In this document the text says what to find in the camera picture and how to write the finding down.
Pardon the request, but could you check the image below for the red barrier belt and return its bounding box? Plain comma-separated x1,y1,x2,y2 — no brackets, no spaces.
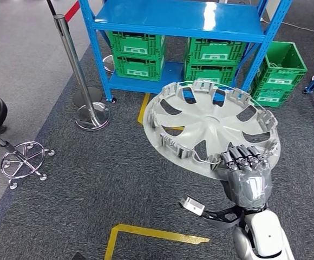
63,0,81,23

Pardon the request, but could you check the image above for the black barrier rope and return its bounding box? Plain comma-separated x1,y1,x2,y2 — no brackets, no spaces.
46,0,57,17

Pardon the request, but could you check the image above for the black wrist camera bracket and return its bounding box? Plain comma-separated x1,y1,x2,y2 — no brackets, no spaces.
200,205,246,230

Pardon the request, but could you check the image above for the white floor cable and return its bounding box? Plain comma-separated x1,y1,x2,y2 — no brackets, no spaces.
261,17,314,36

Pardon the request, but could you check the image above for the chrome stanchion post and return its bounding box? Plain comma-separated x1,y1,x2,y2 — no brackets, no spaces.
53,14,111,131

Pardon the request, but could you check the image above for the silver plastic wheel hubcap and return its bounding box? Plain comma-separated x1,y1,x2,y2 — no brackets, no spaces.
142,79,281,181

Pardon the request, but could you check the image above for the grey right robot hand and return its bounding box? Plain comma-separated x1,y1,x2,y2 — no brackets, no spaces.
215,143,272,211

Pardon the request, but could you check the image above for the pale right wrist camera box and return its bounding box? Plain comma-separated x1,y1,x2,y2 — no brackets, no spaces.
179,195,205,217

